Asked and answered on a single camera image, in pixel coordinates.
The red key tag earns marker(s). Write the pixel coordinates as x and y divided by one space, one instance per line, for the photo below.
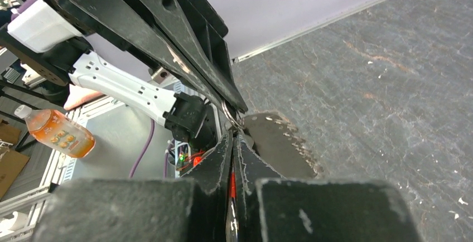
232 190

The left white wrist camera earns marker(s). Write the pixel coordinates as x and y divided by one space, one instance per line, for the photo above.
39 27

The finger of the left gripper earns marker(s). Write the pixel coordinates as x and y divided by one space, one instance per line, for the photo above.
197 31

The cardboard box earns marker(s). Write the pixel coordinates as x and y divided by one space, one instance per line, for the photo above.
12 162

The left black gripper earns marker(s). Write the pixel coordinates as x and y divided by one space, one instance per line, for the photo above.
124 33

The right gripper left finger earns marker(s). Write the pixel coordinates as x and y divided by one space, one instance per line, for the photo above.
191 208

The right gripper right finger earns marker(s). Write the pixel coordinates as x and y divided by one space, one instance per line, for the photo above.
270 207

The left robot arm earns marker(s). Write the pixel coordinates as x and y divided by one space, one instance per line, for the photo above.
74 61

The aluminium frame rail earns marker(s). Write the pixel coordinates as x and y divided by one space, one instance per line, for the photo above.
24 203

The orange drink bottle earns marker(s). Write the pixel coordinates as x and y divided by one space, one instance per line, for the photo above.
55 130

